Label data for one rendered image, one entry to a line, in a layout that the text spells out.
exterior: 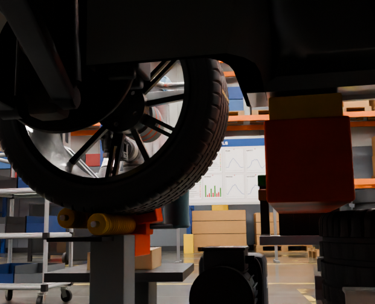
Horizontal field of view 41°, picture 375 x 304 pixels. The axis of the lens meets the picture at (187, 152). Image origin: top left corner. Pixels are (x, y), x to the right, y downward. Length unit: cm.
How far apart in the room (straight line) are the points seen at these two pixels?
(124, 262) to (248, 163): 627
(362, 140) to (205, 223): 435
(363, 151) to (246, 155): 546
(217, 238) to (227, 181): 351
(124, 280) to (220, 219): 954
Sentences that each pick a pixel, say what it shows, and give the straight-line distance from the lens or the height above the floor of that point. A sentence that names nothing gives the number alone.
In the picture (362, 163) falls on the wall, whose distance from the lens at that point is 1256.
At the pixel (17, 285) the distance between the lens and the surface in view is 345.
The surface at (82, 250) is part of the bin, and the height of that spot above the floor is 20.
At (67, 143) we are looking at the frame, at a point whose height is 77.
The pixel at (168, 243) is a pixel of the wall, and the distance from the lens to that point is 1219.
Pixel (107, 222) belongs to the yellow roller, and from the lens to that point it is 134.
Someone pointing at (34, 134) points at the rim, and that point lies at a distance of 150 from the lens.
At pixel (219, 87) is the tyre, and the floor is 84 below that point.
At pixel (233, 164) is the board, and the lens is 758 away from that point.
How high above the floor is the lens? 47
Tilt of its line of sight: 9 degrees up
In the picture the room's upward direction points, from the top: 1 degrees counter-clockwise
